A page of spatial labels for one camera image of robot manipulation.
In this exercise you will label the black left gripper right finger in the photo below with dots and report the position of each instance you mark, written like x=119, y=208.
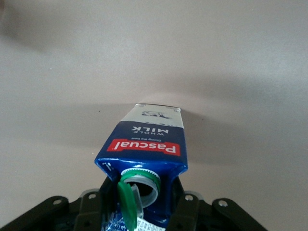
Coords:
x=184, y=211

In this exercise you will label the blue whole milk carton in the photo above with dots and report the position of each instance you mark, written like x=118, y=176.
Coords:
x=144, y=144

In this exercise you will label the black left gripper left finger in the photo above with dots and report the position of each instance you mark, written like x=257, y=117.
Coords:
x=90, y=211

